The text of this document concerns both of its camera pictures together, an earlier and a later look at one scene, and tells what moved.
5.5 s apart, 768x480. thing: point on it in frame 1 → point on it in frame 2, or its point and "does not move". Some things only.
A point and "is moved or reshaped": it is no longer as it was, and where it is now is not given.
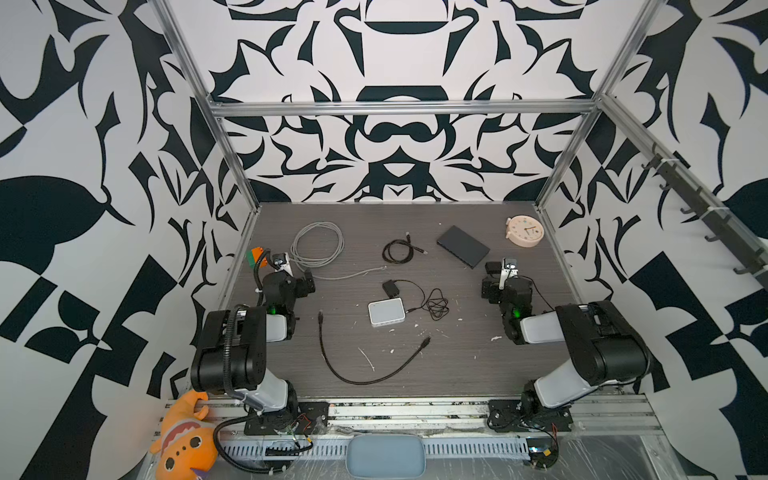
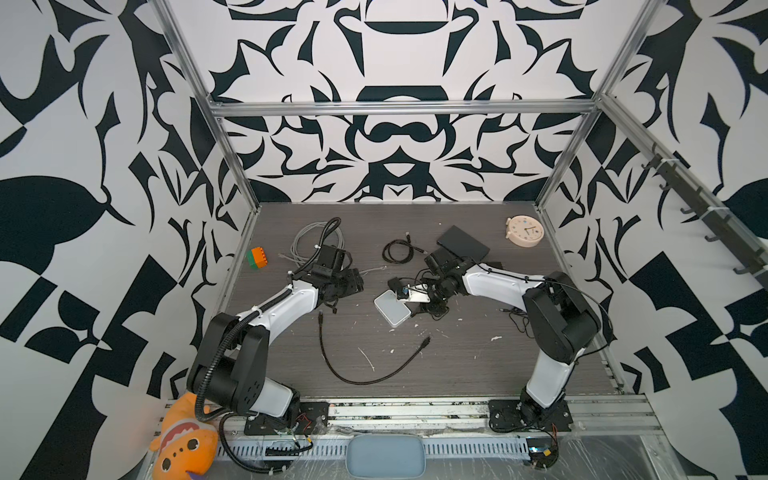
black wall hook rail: [718, 220] does not move
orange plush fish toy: [187, 449] does not move
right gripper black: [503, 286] → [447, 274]
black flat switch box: [463, 247] does not move
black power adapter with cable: [434, 301] is moved or reshaped
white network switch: [386, 312] is moved or reshaped
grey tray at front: [382, 457] does not move
